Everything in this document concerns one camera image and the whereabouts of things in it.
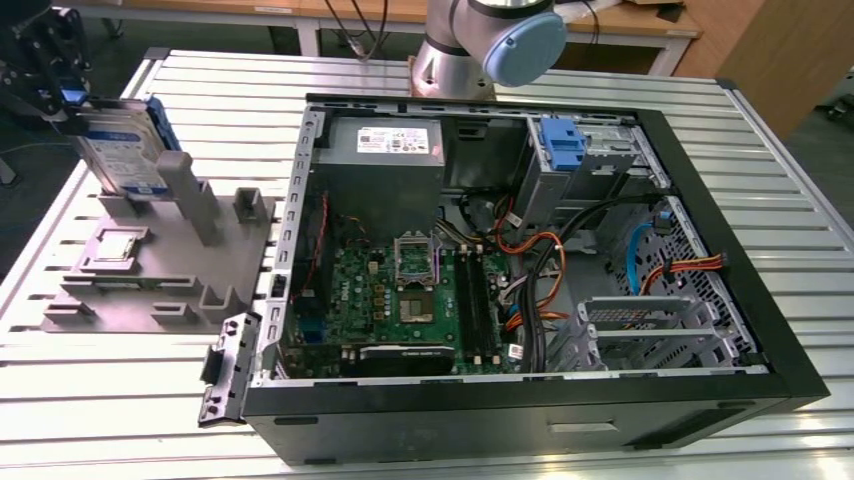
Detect hard disk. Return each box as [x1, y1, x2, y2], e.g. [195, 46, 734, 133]
[58, 74, 183, 202]

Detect orange power wire black plug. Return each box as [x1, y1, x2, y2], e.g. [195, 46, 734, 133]
[644, 252, 730, 287]

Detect grey metal disk bay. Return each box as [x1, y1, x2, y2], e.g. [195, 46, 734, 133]
[546, 294, 756, 374]

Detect silver CPU chip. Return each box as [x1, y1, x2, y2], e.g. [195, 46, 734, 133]
[93, 233, 147, 262]

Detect grey parts rack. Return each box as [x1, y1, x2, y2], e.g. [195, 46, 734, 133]
[41, 152, 290, 335]

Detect green RAM stick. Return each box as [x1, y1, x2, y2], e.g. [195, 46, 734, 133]
[91, 278, 167, 292]

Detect grey power supply unit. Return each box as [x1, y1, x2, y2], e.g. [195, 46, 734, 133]
[311, 117, 448, 236]

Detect grey card retention latch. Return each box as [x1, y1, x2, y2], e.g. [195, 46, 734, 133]
[198, 310, 263, 429]

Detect green motherboard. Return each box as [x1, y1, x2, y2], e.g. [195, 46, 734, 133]
[286, 234, 529, 381]

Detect metal locking lever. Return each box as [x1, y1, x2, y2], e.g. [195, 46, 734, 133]
[430, 232, 445, 294]

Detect metal socket cover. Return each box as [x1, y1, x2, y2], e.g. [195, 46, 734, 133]
[393, 232, 442, 294]

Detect CPU socket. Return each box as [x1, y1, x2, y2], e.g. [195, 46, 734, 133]
[398, 292, 450, 326]

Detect blue plastic drive latch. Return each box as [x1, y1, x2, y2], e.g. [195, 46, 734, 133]
[541, 118, 589, 171]

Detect black graphics card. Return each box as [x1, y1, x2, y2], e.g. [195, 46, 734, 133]
[339, 342, 460, 379]

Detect black RAM slot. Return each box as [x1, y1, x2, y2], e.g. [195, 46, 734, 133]
[456, 243, 486, 367]
[474, 243, 506, 365]

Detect grey metal drive cage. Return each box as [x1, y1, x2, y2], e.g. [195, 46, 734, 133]
[518, 117, 672, 229]

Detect black open PC case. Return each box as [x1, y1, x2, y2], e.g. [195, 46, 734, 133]
[239, 92, 833, 466]

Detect red black fan wire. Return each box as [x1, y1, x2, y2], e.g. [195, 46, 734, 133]
[302, 191, 334, 297]

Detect thin multicolour wires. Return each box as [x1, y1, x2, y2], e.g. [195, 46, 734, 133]
[335, 213, 374, 247]

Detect yellow black wire bundle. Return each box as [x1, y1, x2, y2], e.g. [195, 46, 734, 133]
[433, 214, 500, 247]

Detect orange wire loop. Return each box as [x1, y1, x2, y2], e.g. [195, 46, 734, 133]
[497, 194, 570, 312]

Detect wooden desk white frame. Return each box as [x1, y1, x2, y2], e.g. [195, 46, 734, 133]
[63, 0, 706, 64]

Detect thick black cable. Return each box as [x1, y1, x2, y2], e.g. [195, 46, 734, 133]
[524, 193, 669, 374]

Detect blue data wire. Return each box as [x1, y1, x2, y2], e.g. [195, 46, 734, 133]
[625, 207, 674, 297]

